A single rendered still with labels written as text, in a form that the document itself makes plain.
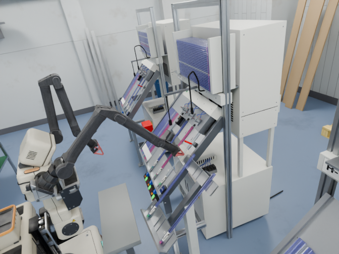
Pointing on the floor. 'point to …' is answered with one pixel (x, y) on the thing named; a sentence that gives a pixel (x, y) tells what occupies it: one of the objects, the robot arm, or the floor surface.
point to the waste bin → (159, 87)
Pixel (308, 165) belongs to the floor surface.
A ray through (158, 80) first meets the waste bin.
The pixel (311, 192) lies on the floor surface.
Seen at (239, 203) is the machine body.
